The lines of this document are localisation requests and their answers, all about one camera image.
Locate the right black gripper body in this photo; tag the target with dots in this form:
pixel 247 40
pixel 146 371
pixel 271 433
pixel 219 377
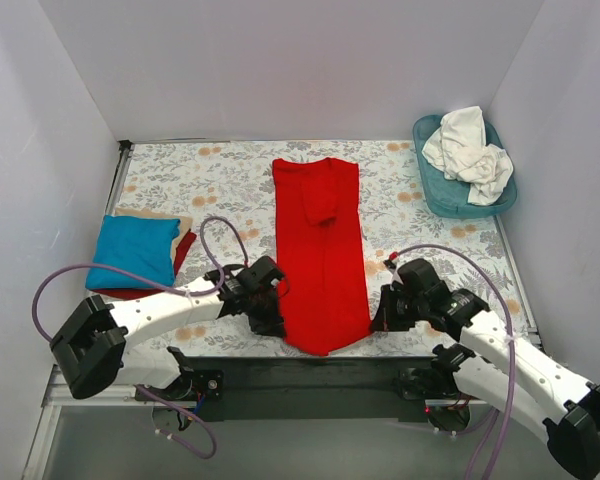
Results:
pixel 389 312

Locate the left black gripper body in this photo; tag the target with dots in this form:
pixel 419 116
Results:
pixel 262 310

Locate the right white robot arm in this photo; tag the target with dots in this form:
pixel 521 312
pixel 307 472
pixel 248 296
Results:
pixel 560 407

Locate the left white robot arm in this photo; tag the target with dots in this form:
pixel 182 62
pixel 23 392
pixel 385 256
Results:
pixel 103 344

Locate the folded dark red t-shirt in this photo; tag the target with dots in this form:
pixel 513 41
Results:
pixel 136 294

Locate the folded tan t-shirt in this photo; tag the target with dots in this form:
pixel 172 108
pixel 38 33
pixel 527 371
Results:
pixel 185 222

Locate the floral table mat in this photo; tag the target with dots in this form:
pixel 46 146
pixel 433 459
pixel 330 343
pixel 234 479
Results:
pixel 232 183

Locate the teal plastic basket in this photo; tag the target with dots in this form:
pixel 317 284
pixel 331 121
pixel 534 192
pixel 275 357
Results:
pixel 449 198

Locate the folded blue t-shirt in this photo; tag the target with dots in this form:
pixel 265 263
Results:
pixel 141 246

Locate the white crumpled t-shirt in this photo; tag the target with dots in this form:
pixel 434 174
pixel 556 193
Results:
pixel 459 149

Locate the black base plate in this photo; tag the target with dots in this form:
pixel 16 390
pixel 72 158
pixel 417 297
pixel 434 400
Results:
pixel 296 388

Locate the aluminium frame rail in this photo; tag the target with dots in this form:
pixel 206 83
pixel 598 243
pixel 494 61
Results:
pixel 57 397

